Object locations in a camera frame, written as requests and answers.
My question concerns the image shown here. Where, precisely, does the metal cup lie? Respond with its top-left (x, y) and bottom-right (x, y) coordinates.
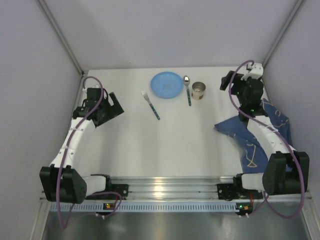
top-left (191, 81), bottom-right (206, 100)

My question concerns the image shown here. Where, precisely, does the fork with green handle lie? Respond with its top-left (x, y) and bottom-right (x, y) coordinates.
top-left (141, 90), bottom-right (161, 120)

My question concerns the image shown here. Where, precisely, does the spoon with green handle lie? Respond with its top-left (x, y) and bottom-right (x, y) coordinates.
top-left (183, 75), bottom-right (192, 107)

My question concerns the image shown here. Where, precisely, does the blue plastic plate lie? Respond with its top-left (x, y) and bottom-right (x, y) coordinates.
top-left (150, 71), bottom-right (184, 99)

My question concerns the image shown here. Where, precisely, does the blue fish placemat cloth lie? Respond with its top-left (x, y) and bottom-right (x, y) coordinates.
top-left (214, 98), bottom-right (292, 174)

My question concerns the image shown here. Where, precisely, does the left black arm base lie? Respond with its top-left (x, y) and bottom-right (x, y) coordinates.
top-left (85, 184), bottom-right (129, 200)

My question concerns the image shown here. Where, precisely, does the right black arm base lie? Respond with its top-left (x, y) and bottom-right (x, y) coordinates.
top-left (216, 183), bottom-right (263, 201)

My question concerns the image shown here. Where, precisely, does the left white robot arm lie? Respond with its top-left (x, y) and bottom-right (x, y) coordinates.
top-left (39, 87), bottom-right (124, 204)

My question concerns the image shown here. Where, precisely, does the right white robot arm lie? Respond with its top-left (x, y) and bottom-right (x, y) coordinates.
top-left (215, 71), bottom-right (310, 196)

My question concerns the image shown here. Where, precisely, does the aluminium mounting rail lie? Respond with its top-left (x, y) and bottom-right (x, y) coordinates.
top-left (93, 176), bottom-right (241, 202)

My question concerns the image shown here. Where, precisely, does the white slotted cable duct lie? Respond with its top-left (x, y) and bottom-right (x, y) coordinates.
top-left (60, 201), bottom-right (252, 213)

